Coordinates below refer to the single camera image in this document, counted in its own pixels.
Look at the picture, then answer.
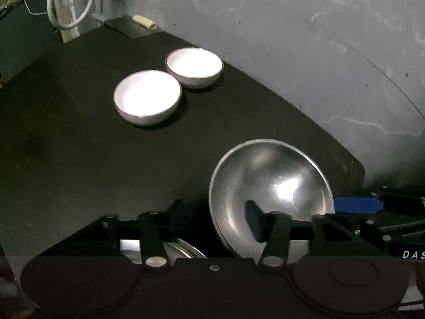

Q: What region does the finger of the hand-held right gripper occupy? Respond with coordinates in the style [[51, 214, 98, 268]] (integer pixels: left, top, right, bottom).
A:
[[334, 185, 425, 215], [357, 216, 425, 256]]

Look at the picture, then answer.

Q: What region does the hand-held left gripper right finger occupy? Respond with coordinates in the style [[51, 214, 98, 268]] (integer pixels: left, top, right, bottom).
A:
[[245, 199, 376, 268]]

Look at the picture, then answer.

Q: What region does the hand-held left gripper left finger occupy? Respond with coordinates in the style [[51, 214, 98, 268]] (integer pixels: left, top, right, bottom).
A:
[[61, 199, 187, 270]]

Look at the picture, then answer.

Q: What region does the large steel bowl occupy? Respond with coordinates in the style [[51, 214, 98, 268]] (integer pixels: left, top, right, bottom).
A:
[[120, 237, 208, 260]]

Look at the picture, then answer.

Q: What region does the deep steel bowl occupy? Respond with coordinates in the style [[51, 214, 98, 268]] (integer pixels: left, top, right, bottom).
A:
[[209, 138, 335, 260]]

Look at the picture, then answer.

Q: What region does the white ceramic bowl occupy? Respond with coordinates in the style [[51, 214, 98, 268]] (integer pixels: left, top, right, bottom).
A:
[[165, 48, 224, 90], [113, 70, 183, 127]]

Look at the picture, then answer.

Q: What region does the dark cleaver knife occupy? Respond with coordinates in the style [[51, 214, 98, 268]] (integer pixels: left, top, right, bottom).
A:
[[93, 13, 165, 39]]

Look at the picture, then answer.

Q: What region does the dark cabinet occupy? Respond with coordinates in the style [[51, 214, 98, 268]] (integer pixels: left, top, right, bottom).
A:
[[0, 0, 58, 80]]

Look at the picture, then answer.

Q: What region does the white flexible hose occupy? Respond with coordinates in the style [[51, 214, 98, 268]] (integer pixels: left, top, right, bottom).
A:
[[46, 0, 95, 30]]

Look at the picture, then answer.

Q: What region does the thin white cable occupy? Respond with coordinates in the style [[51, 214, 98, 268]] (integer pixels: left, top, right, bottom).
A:
[[24, 0, 49, 16]]

